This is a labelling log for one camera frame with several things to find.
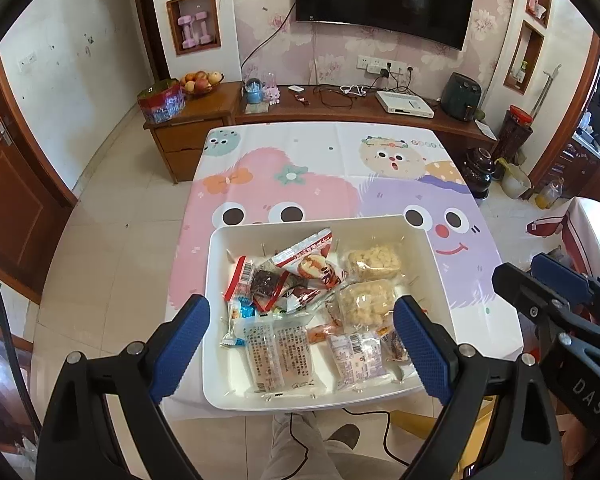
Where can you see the dark green air fryer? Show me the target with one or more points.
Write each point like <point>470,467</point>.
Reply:
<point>461,97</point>

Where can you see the white plastic tray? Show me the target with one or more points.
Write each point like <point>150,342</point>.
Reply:
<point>220,375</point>

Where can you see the red white bag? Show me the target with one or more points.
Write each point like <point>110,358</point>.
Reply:
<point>544,226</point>

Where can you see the white red table cloth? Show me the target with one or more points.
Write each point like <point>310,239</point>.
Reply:
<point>592,230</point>

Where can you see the clear pastry packet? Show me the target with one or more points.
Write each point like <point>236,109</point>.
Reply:
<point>357,360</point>

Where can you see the rice cracker packet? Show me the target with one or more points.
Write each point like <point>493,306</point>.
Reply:
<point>375,262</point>

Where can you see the dark jar red lid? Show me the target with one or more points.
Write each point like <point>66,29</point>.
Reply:
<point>514,135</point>

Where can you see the yellow stool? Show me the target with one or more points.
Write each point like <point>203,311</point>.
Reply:
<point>420,425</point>

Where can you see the paper sheet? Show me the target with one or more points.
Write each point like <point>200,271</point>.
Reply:
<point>485,130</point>

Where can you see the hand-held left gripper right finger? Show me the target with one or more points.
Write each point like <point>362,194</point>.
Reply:
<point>422,350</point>

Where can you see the grey cake packet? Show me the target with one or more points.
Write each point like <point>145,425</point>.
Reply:
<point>280,357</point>

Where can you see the wooden door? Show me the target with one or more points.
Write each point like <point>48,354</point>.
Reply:
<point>15,200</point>

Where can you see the dark shoe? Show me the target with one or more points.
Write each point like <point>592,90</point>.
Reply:
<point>344,437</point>

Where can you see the metal pole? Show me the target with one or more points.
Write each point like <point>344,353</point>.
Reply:
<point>547,87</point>

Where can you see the clear orange sausage packet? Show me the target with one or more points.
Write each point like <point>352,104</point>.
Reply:
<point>324,333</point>

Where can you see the white packet red lettering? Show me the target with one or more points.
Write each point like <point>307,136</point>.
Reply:
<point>327,280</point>

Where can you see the wooden television cabinet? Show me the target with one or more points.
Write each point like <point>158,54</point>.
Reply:
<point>180,150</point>

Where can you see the white set-top box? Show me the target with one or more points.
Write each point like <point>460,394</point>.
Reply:
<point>405,105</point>

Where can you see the bread picture packet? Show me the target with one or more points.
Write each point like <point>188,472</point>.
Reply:
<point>305,252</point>

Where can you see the red white cracker packet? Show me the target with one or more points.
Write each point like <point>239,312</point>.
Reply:
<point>239,280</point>

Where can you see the small red item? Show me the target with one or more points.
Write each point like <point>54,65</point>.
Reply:
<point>303,100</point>

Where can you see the red round tin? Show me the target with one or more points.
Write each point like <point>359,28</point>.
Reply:
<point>161,102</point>

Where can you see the blue white candy packet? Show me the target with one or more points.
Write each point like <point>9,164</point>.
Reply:
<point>237,320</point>

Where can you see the dark brown ceramic jar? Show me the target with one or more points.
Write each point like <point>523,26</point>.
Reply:
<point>478,175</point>

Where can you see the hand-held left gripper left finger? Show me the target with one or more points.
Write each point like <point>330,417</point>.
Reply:
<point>182,350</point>

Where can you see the pink dumbbell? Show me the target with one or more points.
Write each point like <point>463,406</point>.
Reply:
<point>187,31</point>
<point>203,27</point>

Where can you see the fruit bowl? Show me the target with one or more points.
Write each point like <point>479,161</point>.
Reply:
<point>202,84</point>

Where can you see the printed cartoon tablecloth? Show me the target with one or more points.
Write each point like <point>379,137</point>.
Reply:
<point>305,170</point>

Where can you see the dark chocolate packet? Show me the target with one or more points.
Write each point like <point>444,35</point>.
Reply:
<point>266,285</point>

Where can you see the pink toy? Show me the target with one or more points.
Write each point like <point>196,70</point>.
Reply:
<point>271,96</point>

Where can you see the person's leg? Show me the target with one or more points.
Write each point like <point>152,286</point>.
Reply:
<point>295,450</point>

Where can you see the yellow oil bottle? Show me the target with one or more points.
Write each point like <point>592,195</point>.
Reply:
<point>549,195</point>

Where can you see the white bucket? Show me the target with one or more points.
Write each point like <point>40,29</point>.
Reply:
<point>515,182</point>

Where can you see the red print snack packet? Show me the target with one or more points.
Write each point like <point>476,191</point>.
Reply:
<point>396,347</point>

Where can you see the blue snow globe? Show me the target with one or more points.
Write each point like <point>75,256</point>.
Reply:
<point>254,92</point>

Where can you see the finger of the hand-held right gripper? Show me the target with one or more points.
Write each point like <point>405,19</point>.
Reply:
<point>520,287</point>
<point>555,272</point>

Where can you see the puffed snack packet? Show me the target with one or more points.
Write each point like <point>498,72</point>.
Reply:
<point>367,305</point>

